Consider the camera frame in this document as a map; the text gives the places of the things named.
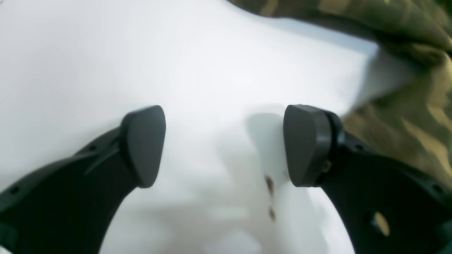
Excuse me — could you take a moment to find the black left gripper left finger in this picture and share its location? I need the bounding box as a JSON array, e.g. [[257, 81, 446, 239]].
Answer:
[[0, 105, 166, 254]]

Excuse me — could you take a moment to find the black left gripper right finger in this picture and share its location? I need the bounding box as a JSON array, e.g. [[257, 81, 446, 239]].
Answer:
[[284, 104, 452, 254]]

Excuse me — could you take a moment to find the camouflage T-shirt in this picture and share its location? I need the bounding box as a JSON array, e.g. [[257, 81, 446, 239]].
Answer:
[[231, 0, 452, 188]]

